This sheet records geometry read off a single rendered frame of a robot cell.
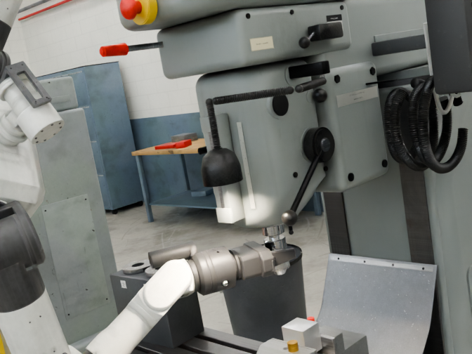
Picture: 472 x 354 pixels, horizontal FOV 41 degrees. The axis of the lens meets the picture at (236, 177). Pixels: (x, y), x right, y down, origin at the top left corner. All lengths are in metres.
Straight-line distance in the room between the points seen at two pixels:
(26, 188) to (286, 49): 0.53
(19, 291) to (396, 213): 0.92
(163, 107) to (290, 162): 7.16
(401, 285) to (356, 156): 0.40
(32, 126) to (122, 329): 0.41
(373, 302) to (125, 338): 0.69
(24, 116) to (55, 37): 9.19
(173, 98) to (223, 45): 7.02
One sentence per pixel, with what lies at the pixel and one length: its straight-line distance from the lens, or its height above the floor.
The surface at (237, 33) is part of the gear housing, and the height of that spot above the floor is 1.69.
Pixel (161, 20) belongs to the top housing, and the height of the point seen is 1.73.
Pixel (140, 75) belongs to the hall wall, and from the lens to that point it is 8.63.
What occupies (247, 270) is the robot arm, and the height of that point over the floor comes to 1.23.
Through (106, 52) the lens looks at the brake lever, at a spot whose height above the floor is 1.70.
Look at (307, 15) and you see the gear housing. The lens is 1.26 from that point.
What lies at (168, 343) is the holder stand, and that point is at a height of 0.96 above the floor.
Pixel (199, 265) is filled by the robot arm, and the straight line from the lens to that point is 1.26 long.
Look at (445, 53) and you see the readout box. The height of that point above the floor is 1.59.
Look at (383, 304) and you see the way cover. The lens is 1.64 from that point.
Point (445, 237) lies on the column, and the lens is 1.57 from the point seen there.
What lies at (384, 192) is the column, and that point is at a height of 1.27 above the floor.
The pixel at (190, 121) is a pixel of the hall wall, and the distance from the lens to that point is 7.95.
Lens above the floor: 1.63
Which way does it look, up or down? 9 degrees down
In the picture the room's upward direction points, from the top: 10 degrees counter-clockwise
